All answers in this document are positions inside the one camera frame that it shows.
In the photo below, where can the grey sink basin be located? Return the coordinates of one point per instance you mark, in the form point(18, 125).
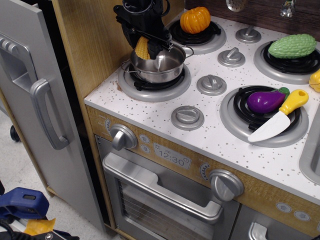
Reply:
point(309, 162)

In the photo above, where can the yellow toy corn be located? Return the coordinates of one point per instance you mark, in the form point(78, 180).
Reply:
point(141, 49)

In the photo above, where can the yellow tape piece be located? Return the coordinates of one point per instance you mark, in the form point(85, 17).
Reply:
point(39, 226)

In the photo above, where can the yellow handled toy knife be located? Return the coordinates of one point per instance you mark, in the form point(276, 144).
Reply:
point(280, 121)

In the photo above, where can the green toy bitter gourd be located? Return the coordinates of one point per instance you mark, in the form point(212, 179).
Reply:
point(293, 46)

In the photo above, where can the grey stovetop knob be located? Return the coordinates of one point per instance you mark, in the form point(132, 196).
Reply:
point(211, 85)
point(187, 118)
point(232, 58)
point(248, 35)

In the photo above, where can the grey stovetop knob front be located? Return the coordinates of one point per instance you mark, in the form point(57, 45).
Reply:
point(187, 118)

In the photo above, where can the hanging metal strainer spoon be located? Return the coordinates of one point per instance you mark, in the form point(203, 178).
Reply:
point(236, 5)

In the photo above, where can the hanging metal utensil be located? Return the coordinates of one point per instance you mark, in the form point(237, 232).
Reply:
point(288, 9)

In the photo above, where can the silver oven door handle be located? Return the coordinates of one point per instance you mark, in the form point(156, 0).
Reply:
point(147, 181)

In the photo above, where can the oven clock display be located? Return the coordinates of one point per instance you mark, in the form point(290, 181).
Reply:
point(172, 156)

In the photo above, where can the front right stove burner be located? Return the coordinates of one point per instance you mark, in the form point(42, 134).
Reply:
point(242, 121)

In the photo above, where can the black caster wheel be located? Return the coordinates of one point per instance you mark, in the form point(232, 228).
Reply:
point(14, 135)

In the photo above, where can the yellow toy pepper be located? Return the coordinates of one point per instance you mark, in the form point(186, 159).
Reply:
point(314, 81)

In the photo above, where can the grey stovetop knob upper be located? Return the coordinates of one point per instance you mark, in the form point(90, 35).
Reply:
point(232, 58)

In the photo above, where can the purple toy eggplant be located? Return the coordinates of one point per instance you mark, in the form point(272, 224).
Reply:
point(263, 102)

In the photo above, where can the blue clamp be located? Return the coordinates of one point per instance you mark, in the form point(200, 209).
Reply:
point(23, 203)

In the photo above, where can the front left stove burner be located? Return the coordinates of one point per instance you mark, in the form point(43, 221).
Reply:
point(144, 91)

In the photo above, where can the right oven dial knob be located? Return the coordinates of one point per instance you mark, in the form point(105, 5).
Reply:
point(225, 185)

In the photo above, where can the grey lower cabinet door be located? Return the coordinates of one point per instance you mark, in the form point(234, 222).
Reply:
point(253, 225)

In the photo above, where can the grey stovetop knob back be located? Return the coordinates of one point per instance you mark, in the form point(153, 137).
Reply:
point(248, 35)

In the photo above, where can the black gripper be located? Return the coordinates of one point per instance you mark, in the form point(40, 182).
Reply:
point(145, 20)

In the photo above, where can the small steel pot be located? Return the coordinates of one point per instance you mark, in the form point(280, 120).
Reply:
point(166, 67)

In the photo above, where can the grey stovetop knob middle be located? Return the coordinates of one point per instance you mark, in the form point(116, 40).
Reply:
point(211, 85)

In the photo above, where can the grey toy fridge door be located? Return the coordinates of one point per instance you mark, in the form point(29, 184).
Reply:
point(31, 48)

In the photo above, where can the oven dial knob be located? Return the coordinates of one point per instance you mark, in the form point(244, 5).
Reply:
point(122, 137)
point(225, 185)

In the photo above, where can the left oven dial knob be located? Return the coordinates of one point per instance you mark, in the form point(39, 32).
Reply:
point(122, 137)

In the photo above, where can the grey oven door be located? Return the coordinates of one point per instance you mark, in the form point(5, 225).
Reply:
point(143, 217)

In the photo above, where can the silver fridge door handle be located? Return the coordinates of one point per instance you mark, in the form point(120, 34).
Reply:
point(53, 111)

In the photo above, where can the back right stove burner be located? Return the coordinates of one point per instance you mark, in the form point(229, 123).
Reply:
point(289, 71)

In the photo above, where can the back left stove burner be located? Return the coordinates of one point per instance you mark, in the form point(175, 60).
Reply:
point(207, 41)

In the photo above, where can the stove burner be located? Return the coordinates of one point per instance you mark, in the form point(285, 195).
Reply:
point(242, 121)
point(144, 91)
point(207, 41)
point(289, 71)

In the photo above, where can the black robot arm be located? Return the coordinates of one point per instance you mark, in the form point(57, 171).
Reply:
point(143, 18)

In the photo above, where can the orange toy pumpkin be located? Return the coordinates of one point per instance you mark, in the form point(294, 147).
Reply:
point(195, 20)

